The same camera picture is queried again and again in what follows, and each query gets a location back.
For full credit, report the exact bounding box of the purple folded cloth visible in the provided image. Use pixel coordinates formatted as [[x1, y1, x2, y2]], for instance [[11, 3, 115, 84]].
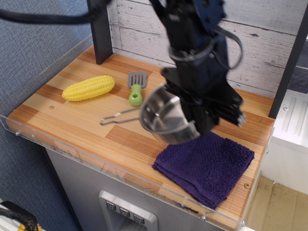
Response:
[[153, 132, 255, 209]]

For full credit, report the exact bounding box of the dark left shelf post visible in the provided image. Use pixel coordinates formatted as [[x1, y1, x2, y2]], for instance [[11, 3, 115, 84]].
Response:
[[90, 6, 113, 64]]

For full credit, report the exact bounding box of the white ridged side counter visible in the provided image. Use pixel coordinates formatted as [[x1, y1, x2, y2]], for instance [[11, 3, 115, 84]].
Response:
[[273, 90, 308, 148]]

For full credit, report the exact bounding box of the silver dispenser panel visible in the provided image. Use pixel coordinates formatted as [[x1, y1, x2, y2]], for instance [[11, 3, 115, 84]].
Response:
[[99, 190, 158, 231]]

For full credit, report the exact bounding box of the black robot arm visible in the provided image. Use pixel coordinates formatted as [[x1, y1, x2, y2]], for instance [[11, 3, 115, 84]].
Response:
[[151, 0, 245, 136]]

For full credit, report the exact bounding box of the yellow plastic corn cob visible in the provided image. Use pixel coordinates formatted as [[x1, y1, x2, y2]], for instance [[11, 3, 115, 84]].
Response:
[[62, 75, 115, 102]]

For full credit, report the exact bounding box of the clear acrylic table guard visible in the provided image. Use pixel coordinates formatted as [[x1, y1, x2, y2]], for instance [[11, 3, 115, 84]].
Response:
[[0, 33, 246, 229]]

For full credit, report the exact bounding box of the dark right shelf post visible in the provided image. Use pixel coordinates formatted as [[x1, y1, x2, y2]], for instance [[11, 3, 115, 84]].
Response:
[[269, 5, 308, 119]]

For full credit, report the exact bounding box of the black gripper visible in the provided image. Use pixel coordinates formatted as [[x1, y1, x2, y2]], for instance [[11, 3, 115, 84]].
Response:
[[162, 36, 246, 136]]

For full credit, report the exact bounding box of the black cable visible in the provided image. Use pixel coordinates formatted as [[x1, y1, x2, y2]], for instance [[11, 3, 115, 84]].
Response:
[[0, 0, 114, 25]]

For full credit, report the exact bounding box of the dark shelf post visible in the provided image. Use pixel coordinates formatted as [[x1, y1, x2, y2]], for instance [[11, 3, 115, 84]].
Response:
[[269, 5, 308, 119], [90, 6, 113, 64]]

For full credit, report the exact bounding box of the stainless steel pan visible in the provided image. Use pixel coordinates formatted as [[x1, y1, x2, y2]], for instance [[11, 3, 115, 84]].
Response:
[[100, 84, 200, 144]]

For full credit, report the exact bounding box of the black and yellow object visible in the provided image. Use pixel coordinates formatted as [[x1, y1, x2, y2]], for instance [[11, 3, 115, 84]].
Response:
[[0, 207, 43, 231]]

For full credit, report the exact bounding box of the grey spatula green handle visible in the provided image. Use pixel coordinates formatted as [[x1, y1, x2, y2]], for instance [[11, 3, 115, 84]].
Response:
[[128, 72, 147, 107]]

